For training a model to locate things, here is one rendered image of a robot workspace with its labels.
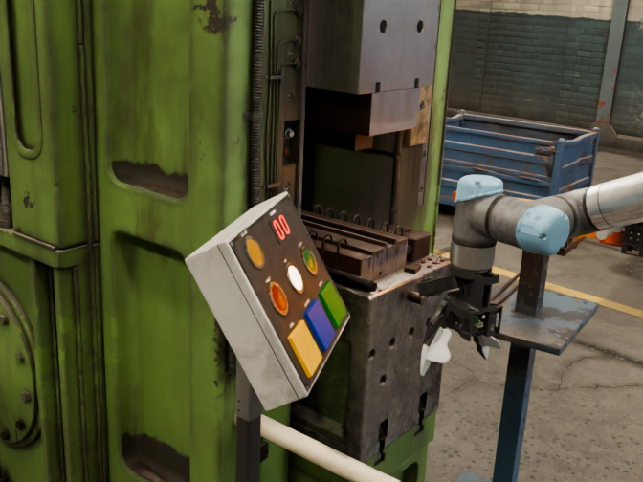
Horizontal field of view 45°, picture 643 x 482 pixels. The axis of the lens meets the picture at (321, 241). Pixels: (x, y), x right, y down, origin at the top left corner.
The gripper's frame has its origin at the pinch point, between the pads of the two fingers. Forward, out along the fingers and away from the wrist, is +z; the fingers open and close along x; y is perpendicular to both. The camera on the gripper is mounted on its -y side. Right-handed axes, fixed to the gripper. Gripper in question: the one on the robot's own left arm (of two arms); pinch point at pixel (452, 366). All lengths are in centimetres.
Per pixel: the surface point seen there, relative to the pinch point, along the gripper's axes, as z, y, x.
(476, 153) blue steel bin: 41, -314, 303
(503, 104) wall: 60, -634, 650
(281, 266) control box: -18.4, -15.0, -27.4
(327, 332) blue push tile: -6.0, -11.4, -19.7
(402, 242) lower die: -5, -50, 27
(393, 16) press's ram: -59, -46, 17
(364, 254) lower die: -4.7, -47.5, 13.5
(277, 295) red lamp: -16.3, -8.4, -31.7
